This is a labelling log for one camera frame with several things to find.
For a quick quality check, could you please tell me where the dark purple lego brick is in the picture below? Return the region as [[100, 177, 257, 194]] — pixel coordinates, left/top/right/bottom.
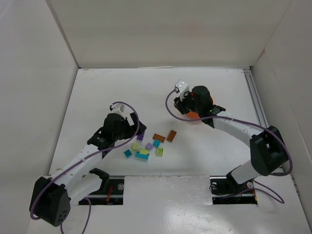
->
[[136, 132, 145, 141]]

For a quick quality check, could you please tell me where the light purple lego brick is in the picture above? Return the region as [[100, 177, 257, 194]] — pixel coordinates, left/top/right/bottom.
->
[[145, 143, 154, 151]]

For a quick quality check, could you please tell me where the brown lego brick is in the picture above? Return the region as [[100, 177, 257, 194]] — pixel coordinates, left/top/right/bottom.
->
[[153, 134, 166, 143], [166, 130, 176, 142]]

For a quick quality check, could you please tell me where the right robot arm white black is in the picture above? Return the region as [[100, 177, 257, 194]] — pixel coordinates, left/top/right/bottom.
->
[[173, 80, 292, 194]]

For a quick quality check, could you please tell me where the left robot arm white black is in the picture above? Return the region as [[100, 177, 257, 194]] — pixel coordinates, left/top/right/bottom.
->
[[29, 112, 146, 227]]

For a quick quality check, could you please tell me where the orange round divided container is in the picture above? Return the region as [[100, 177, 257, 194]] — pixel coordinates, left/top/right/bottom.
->
[[187, 97, 214, 119]]

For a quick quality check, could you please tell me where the pale yellow small lego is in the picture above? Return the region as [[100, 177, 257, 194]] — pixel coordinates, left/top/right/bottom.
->
[[132, 143, 139, 151]]

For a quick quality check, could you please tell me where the teal small lego middle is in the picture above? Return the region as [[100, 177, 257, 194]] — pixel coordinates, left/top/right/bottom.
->
[[153, 140, 161, 148]]

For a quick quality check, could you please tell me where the teal small lego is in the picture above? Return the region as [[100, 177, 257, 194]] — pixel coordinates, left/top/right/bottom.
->
[[153, 140, 161, 148], [124, 150, 133, 158]]

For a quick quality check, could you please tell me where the pale yellow long lego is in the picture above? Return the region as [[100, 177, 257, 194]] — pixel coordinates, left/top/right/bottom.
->
[[139, 148, 150, 155]]

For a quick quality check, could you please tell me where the teal long lego brick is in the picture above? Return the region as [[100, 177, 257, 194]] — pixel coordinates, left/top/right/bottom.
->
[[136, 152, 149, 160]]

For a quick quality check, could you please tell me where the teal small lego left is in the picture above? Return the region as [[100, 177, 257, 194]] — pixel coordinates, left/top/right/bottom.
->
[[124, 150, 133, 158]]

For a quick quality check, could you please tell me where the lime green lego brick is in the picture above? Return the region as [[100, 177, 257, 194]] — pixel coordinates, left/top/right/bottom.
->
[[156, 148, 164, 156]]

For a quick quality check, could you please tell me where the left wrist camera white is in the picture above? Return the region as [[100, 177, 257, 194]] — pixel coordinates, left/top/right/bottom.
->
[[109, 103, 125, 116]]

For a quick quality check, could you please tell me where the aluminium rail right side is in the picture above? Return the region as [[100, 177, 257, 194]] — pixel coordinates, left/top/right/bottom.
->
[[243, 68, 269, 128]]

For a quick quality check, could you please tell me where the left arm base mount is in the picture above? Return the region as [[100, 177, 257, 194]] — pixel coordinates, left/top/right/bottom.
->
[[87, 168, 125, 206]]

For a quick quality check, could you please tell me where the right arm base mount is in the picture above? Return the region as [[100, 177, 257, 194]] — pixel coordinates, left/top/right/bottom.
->
[[209, 175, 257, 205]]

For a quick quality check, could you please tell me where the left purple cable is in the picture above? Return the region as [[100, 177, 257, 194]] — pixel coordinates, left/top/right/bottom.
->
[[29, 101, 140, 234]]

